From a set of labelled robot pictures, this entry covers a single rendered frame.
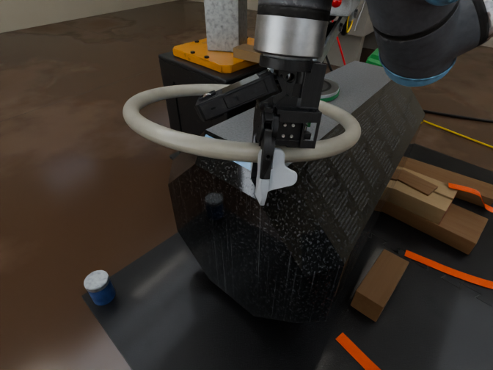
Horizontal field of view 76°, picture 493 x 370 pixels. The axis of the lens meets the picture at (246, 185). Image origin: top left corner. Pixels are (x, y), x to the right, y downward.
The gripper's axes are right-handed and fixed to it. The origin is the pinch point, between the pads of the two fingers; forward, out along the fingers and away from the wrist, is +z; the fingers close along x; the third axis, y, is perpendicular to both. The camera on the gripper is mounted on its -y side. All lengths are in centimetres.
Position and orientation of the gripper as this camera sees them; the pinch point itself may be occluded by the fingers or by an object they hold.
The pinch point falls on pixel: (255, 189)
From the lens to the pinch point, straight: 50.8
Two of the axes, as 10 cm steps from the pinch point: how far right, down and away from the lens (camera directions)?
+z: -0.9, 8.8, 4.6
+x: -1.2, -4.7, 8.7
